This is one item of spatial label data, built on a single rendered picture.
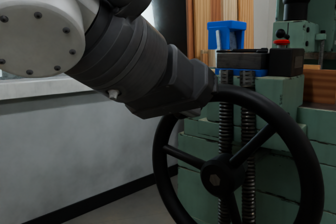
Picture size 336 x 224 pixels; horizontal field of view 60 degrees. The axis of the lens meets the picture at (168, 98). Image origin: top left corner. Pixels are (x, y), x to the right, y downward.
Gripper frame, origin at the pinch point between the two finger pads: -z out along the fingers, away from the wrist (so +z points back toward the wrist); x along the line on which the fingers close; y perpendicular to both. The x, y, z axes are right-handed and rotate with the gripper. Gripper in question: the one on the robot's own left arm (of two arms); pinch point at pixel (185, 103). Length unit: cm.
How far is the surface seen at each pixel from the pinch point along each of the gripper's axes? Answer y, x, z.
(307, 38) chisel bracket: 25.1, 14.1, -29.7
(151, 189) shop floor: 15, -114, -147
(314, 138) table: 1.0, 12.2, -26.3
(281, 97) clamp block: 4.7, 9.7, -13.9
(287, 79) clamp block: 7.9, 11.0, -14.6
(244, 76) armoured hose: 8.3, 5.0, -11.0
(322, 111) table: 4.9, 14.5, -23.8
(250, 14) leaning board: 167, -37, -176
